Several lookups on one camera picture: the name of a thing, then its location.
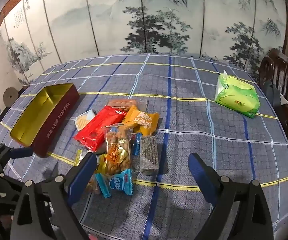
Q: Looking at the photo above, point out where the yellow candy packet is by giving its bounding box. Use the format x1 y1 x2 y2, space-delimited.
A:
75 149 107 174

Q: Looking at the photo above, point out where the white blue cracker packet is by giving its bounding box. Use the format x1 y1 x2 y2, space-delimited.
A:
74 109 95 131

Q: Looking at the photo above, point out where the light blue candy packet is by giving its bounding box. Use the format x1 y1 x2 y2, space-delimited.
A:
95 168 133 198

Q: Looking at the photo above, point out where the red snack packet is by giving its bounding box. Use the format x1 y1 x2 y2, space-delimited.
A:
73 106 127 152

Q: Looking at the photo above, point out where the clear peanut bag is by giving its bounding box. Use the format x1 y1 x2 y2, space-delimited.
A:
105 123 132 175

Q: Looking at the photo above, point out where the dark sesame cake packet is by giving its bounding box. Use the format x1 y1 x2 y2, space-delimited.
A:
140 135 159 176

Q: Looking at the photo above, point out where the dark blue candy packet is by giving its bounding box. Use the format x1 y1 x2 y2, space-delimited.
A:
131 133 142 156

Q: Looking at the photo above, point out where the clear almond bag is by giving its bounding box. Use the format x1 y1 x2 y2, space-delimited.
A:
107 99 137 112

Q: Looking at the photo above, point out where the orange snack packet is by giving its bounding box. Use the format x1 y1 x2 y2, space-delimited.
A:
122 105 159 136

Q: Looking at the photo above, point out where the red gold toffee tin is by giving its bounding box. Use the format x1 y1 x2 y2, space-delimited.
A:
10 83 79 158

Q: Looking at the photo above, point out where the round stone millstone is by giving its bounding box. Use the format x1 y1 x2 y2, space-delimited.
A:
3 87 19 107

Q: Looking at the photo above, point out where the blue plaid tablecloth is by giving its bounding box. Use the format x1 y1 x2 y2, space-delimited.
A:
0 54 288 239

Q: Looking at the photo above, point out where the green tissue pack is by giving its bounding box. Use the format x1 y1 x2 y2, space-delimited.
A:
215 71 260 118

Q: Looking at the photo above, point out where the painted folding screen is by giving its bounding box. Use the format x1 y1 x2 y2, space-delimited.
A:
0 0 287 84

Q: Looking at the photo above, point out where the dark wooden chair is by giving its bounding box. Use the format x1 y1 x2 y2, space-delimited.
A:
259 48 288 139

